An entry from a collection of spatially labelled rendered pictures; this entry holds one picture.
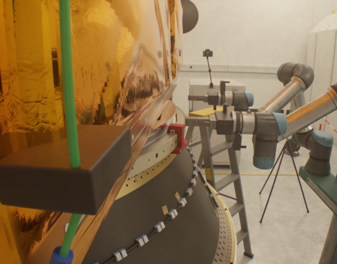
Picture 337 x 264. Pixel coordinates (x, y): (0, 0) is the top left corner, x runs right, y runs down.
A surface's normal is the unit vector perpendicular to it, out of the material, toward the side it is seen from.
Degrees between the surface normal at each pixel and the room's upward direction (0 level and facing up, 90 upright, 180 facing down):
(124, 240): 62
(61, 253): 82
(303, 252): 0
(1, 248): 90
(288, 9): 90
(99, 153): 0
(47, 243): 90
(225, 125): 90
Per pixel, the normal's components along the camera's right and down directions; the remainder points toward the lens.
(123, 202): 0.69, -0.29
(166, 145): 0.91, 0.12
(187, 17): -0.07, 0.29
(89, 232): 1.00, 0.03
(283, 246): 0.00, -0.96
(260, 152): -0.70, 0.21
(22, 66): 0.74, 0.21
